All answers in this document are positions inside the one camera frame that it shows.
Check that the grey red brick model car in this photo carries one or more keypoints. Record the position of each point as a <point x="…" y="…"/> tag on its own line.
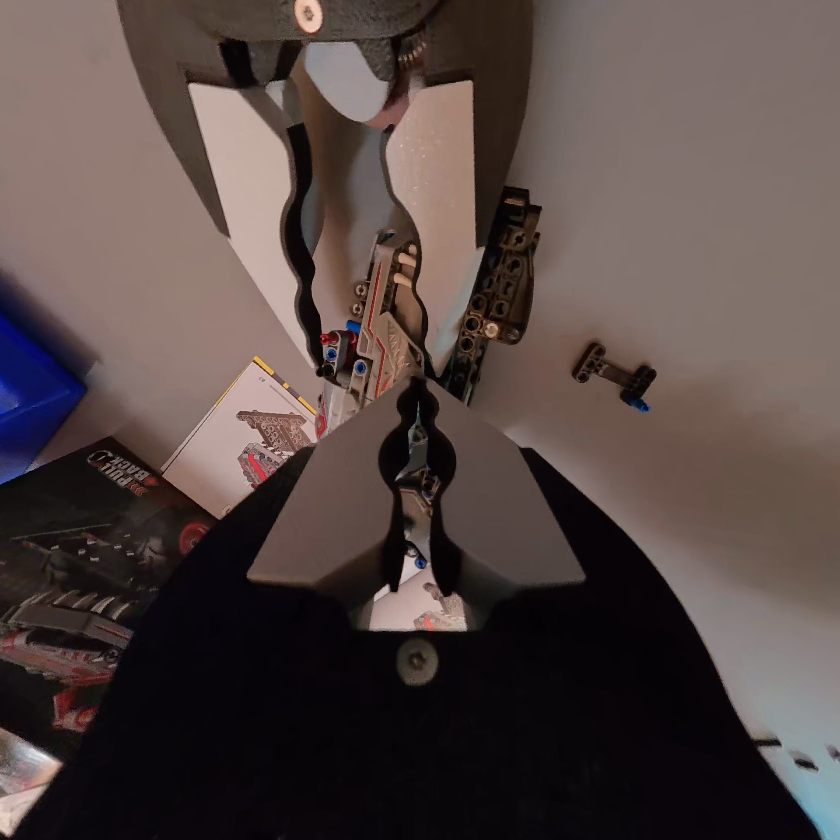
<point x="394" y="341"/>

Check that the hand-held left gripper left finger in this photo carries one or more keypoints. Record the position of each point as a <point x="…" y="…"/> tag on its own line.
<point x="328" y="512"/>

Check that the grey desk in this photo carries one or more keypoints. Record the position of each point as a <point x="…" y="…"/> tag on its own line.
<point x="656" y="197"/>

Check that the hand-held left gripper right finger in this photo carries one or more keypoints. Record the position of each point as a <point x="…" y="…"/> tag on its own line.
<point x="512" y="518"/>

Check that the open instruction booklet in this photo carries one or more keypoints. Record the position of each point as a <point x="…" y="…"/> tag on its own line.
<point x="229" y="426"/>

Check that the black toy set box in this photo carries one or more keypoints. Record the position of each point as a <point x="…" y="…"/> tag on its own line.
<point x="79" y="558"/>

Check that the blue plastic bin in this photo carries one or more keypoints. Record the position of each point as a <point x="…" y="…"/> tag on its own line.
<point x="26" y="394"/>

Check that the small black beam assembly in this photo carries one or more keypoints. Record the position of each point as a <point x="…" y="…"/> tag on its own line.
<point x="610" y="371"/>

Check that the clear plastic bag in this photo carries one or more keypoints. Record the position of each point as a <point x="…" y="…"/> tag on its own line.
<point x="26" y="764"/>

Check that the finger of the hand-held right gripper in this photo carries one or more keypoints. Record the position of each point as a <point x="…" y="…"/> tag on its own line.
<point x="439" y="164"/>
<point x="243" y="170"/>

